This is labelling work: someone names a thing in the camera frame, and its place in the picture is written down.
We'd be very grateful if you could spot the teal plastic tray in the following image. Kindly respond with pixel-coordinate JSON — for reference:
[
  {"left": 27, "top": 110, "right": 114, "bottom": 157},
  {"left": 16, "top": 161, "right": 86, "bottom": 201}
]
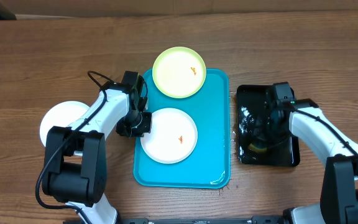
[{"left": 133, "top": 68, "right": 231, "bottom": 189}]

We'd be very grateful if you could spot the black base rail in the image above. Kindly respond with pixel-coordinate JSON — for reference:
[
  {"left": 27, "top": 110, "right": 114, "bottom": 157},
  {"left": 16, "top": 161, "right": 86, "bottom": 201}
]
[{"left": 117, "top": 215, "right": 292, "bottom": 224}]

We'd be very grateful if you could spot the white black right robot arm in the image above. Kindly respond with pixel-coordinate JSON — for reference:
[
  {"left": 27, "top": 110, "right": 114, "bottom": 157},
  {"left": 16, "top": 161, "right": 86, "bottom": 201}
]
[{"left": 247, "top": 99, "right": 358, "bottom": 223}]

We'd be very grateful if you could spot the black rectangular water tray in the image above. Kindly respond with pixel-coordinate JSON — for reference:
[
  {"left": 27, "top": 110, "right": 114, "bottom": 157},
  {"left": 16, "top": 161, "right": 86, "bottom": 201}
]
[{"left": 236, "top": 85, "right": 300, "bottom": 167}]

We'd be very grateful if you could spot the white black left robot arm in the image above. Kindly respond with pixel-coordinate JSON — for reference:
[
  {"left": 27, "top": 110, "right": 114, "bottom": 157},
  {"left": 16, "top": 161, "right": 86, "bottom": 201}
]
[{"left": 35, "top": 82, "right": 152, "bottom": 223}]

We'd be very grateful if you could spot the green yellow sponge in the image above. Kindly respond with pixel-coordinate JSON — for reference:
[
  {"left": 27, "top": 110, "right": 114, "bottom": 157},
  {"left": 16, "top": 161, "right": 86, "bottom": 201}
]
[{"left": 248, "top": 142, "right": 267, "bottom": 153}]

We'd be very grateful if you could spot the white plate with stain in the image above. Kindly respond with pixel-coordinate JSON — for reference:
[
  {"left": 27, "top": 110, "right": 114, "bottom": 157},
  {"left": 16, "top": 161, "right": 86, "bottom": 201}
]
[{"left": 140, "top": 108, "right": 198, "bottom": 164}]

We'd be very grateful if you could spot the light green plate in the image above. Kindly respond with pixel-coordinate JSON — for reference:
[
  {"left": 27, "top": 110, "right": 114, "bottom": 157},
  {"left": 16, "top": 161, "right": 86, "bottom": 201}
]
[{"left": 152, "top": 47, "right": 206, "bottom": 98}]

